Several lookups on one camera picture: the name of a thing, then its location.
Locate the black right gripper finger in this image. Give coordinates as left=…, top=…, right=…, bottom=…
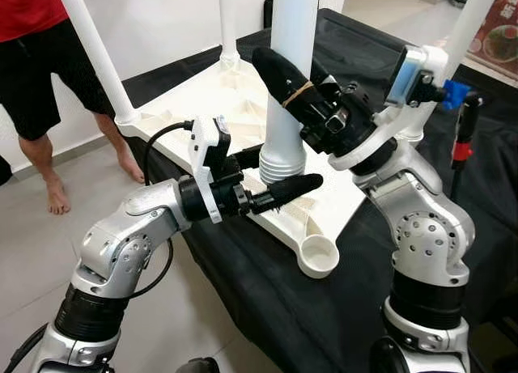
left=309, top=59, right=339, bottom=89
left=251, top=47, right=326, bottom=133

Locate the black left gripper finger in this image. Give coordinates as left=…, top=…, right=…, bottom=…
left=247, top=173, right=325, bottom=215
left=231, top=144, right=265, bottom=172

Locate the white plastic table top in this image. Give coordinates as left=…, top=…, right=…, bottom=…
left=117, top=57, right=454, bottom=278

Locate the black tablecloth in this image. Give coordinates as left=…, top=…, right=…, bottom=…
left=121, top=7, right=518, bottom=373

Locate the food picture poster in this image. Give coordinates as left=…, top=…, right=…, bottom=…
left=465, top=0, right=518, bottom=76

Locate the black robot left foot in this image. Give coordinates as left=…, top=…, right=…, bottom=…
left=174, top=357, right=219, bottom=373

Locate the person in black shorts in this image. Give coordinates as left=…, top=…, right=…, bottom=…
left=0, top=0, right=146, bottom=216

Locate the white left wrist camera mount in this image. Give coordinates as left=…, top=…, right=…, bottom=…
left=188, top=117, right=231, bottom=224

